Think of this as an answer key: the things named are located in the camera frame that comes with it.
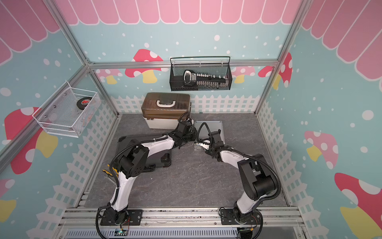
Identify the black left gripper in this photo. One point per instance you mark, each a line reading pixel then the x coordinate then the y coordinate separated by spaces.
pixel 192 132

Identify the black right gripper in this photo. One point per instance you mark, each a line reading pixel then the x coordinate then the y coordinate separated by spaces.
pixel 207 151

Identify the large black poker case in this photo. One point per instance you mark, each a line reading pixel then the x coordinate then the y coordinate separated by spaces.
pixel 133 155

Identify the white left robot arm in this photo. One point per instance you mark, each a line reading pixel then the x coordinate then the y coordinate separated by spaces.
pixel 116 210

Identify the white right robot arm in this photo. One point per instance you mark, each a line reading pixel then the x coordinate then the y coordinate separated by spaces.
pixel 260 182

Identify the socket wrench set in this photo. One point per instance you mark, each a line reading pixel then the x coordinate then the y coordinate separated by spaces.
pixel 204 81

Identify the white and brown tackle box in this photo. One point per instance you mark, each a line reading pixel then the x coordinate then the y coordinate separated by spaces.
pixel 163 110

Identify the black tape roll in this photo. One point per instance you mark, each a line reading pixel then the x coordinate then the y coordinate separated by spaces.
pixel 83 102

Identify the black wire wall basket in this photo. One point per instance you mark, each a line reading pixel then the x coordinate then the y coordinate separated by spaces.
pixel 204 73

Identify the yellow handled pliers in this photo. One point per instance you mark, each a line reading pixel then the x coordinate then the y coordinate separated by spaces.
pixel 109 174

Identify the white wire wall basket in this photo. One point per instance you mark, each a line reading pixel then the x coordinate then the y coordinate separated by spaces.
pixel 59 115

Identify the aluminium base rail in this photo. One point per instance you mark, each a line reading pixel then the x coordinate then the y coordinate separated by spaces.
pixel 178 223

